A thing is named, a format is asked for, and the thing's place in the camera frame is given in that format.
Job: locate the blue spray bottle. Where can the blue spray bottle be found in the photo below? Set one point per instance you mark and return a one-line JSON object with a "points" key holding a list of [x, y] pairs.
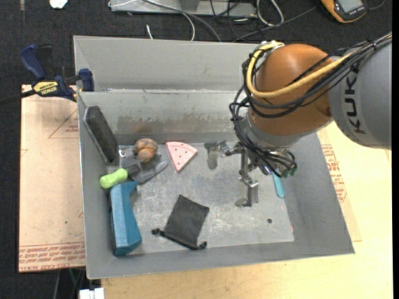
{"points": [[123, 220]]}

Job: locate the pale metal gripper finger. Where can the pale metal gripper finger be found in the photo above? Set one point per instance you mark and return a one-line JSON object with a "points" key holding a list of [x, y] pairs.
{"points": [[212, 157], [251, 192]]}

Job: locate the grey metal bin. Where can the grey metal bin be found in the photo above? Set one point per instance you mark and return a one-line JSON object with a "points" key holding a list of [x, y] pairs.
{"points": [[193, 117]]}

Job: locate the green peanut-shaped toy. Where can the green peanut-shaped toy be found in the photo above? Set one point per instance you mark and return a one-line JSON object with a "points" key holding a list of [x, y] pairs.
{"points": [[112, 178]]}

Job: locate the pink wedge sponge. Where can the pink wedge sponge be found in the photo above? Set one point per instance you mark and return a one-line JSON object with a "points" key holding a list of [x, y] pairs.
{"points": [[180, 155]]}

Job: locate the black felt eraser block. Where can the black felt eraser block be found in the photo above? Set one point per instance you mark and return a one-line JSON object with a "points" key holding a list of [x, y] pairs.
{"points": [[101, 134]]}

